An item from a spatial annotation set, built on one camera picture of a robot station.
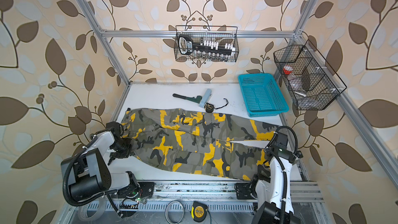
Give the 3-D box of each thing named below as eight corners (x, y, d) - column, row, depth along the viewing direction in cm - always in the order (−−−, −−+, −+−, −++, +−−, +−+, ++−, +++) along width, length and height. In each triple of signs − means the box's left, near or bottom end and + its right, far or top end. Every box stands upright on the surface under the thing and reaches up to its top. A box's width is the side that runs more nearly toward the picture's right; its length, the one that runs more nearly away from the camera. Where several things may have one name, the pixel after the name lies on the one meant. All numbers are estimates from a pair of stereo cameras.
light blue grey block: (199, 107, 108) (199, 104, 106) (207, 91, 118) (207, 88, 115) (204, 108, 107) (204, 105, 105) (211, 92, 117) (212, 89, 114)
